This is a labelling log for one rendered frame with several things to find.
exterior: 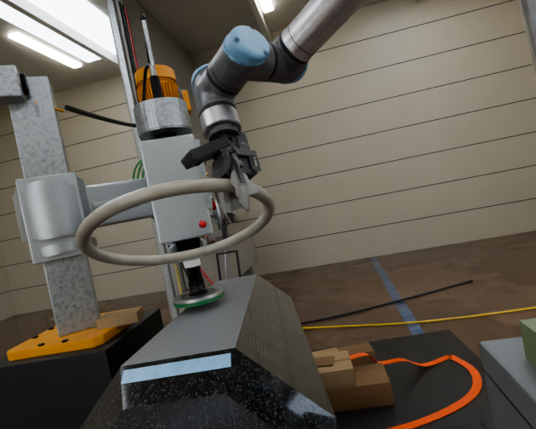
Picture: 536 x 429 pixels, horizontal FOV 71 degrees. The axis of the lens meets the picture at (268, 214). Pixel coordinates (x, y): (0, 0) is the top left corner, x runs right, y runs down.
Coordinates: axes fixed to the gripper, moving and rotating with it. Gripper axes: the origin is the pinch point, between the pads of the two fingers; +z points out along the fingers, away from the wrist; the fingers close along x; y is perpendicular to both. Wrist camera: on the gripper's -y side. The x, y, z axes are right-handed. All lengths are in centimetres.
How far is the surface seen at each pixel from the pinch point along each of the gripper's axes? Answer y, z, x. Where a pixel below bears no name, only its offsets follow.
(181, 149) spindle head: 24, -55, 55
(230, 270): 199, -72, 291
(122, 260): -9.3, -5.3, 42.7
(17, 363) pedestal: -23, 3, 150
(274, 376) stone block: 25, 35, 33
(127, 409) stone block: -8, 32, 56
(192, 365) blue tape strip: 7, 26, 45
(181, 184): -10.6, -6.1, 0.9
